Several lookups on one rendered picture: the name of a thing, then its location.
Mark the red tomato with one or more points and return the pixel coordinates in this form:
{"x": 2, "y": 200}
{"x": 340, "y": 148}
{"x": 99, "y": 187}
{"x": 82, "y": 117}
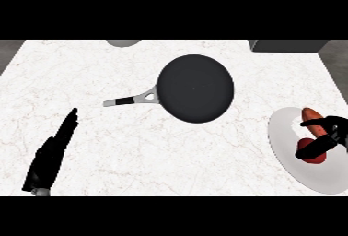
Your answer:
{"x": 313, "y": 158}

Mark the dark grey box appliance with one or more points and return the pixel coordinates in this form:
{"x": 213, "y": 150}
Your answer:
{"x": 287, "y": 45}

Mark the grey round object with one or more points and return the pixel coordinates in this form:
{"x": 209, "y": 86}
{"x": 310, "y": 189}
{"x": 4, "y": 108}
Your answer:
{"x": 123, "y": 42}

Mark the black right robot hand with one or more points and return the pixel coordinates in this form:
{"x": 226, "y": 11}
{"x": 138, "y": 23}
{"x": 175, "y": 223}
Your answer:
{"x": 322, "y": 144}

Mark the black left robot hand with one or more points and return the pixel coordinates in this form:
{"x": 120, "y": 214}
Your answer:
{"x": 51, "y": 155}

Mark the white plate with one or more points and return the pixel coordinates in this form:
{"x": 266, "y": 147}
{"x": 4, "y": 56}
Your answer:
{"x": 290, "y": 153}

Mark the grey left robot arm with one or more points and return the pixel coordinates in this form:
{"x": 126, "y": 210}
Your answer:
{"x": 42, "y": 192}

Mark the dark grey frying pan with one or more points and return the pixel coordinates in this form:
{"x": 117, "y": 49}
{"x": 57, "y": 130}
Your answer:
{"x": 195, "y": 88}

